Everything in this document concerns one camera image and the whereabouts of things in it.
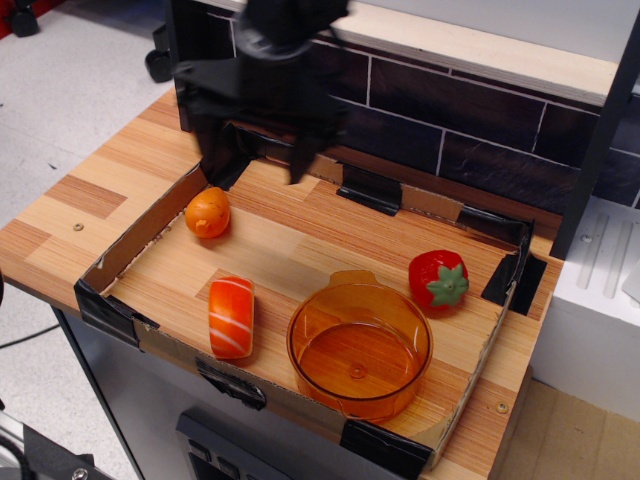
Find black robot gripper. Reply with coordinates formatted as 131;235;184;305
175;29;347;185

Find orange toy carrot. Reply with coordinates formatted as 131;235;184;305
185;187;231;239

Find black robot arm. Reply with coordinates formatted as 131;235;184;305
174;1;348;184

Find orange transparent plastic pot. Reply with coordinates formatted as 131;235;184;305
287;270;434;422

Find cardboard fence with black tape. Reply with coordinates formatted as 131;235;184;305
73;150;560;479

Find black chair caster wheel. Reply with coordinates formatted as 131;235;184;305
144;24;173;83

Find dark brick backsplash panel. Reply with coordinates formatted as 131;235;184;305
164;0;640;260

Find salmon sushi toy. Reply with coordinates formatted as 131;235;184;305
208;276;255;360

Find red toy strawberry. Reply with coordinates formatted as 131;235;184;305
408;250;469;311

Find black caster top left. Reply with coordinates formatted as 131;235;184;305
1;0;40;38

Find white side cabinet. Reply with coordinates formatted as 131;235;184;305
531;197;639;420

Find black equipment bottom left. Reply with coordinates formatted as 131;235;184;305
1;404;108;480

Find black cable on floor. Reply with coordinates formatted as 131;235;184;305
0;322;61;350

